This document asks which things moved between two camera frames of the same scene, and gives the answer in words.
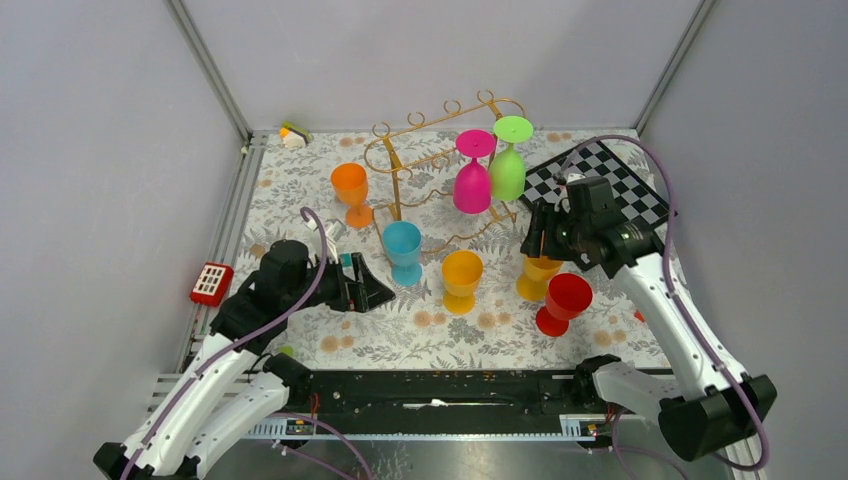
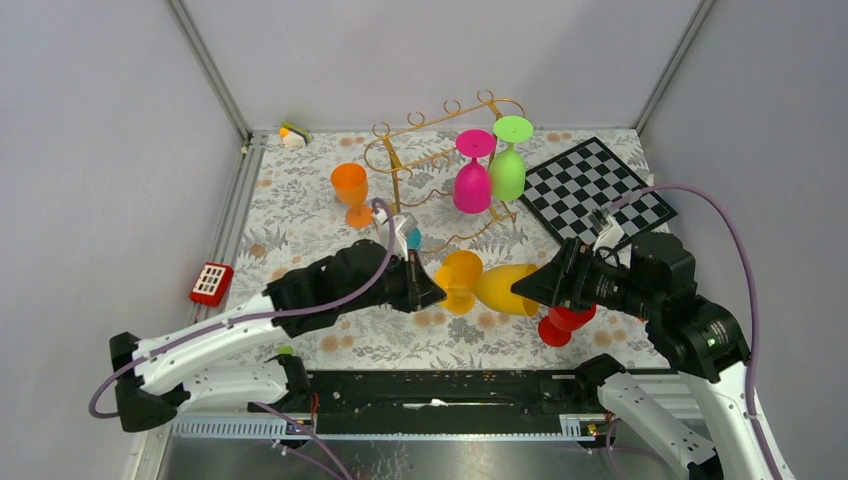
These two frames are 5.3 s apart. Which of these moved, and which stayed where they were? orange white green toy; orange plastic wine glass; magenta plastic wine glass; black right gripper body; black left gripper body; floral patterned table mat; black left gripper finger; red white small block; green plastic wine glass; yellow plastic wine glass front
Moved: black left gripper finger; black right gripper body; black left gripper body
Stayed: red white small block; orange plastic wine glass; magenta plastic wine glass; green plastic wine glass; yellow plastic wine glass front; orange white green toy; floral patterned table mat
